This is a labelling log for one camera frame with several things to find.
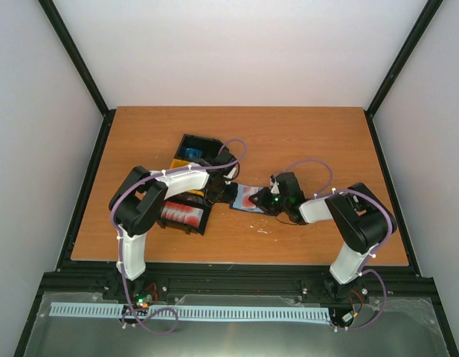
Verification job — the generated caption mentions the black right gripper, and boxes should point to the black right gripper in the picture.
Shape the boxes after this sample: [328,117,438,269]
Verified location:
[248,187,289,217]

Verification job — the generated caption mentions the blue card holder wallet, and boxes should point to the blue card holder wallet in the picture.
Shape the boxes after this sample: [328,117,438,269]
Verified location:
[229,184,272,216]

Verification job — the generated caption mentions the black bin with blue cards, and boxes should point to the black bin with blue cards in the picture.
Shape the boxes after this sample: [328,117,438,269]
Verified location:
[172,134,234,165]

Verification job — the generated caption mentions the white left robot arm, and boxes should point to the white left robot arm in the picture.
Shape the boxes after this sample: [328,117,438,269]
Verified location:
[109,149,239,300]

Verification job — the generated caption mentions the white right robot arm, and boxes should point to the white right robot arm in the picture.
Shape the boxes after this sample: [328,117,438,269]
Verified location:
[248,172,397,285]

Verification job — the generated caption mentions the black bin with red cards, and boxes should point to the black bin with red cards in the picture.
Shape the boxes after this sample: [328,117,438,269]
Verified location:
[157,195,212,235]

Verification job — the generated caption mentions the red card stack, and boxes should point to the red card stack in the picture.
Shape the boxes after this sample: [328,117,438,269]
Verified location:
[161,202,204,228]

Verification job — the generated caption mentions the blue card stack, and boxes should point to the blue card stack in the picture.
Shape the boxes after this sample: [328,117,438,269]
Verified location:
[183,147,203,161]

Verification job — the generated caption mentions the yellow bin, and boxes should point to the yellow bin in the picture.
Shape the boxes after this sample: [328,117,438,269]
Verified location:
[169,158,215,205]

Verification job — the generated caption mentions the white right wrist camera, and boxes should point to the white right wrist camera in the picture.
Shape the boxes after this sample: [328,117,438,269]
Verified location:
[270,177,280,195]

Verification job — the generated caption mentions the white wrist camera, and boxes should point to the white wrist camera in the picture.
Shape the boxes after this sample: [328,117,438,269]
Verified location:
[270,177,280,195]
[225,166,240,183]

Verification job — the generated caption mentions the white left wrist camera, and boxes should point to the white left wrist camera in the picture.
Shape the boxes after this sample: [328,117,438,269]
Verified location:
[225,166,240,183]

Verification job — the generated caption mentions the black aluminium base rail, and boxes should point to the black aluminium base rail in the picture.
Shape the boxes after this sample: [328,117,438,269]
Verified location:
[35,263,440,307]

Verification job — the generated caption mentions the metal base plate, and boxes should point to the metal base plate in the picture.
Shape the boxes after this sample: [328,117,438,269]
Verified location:
[23,293,449,356]

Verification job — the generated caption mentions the light blue cable duct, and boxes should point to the light blue cable duct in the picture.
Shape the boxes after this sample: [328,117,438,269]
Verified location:
[48,302,330,324]

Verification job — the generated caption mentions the black frame post left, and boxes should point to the black frame post left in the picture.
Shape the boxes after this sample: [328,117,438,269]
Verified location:
[38,0,117,118]

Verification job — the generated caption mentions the black frame post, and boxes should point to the black frame post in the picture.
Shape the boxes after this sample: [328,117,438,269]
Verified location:
[38,0,117,118]
[365,0,444,116]

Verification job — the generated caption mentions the black frame post right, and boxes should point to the black frame post right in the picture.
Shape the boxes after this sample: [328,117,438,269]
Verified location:
[365,0,444,116]

